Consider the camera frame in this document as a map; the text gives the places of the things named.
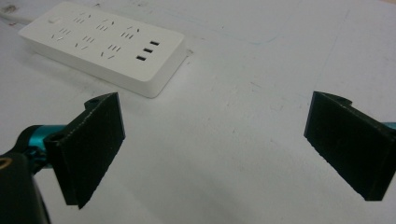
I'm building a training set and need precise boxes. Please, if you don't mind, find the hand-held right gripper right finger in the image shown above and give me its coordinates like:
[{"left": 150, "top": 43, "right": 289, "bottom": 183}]
[{"left": 304, "top": 91, "right": 396, "bottom": 202}]

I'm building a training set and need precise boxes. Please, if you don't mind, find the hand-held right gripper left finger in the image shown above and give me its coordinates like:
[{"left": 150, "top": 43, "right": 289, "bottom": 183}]
[{"left": 43, "top": 91, "right": 126, "bottom": 210}]

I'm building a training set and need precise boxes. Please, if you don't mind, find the white power strip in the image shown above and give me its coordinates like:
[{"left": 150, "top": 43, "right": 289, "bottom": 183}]
[{"left": 18, "top": 1, "right": 189, "bottom": 99}]

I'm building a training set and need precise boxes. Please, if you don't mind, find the white power strip cable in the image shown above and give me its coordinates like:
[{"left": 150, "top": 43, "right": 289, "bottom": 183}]
[{"left": 0, "top": 11, "right": 34, "bottom": 25}]

